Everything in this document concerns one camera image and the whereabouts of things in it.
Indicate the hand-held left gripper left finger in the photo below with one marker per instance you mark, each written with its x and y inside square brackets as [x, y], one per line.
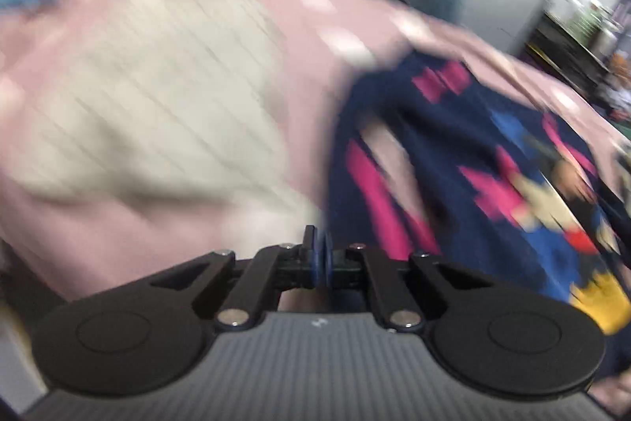
[312, 259]

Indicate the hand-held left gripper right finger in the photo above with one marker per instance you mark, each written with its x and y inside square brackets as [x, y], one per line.
[326, 259]

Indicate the navy printed small garment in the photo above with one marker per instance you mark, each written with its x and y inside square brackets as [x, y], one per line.
[458, 184]

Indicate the beige dotted garment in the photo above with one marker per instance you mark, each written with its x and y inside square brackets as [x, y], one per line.
[148, 105]

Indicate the pink patterned blanket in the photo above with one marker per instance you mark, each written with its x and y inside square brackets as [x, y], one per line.
[315, 31]

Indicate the teal blue cloth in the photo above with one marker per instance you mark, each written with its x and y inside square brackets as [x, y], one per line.
[438, 2]

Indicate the black cabinet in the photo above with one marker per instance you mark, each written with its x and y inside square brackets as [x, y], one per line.
[567, 51]

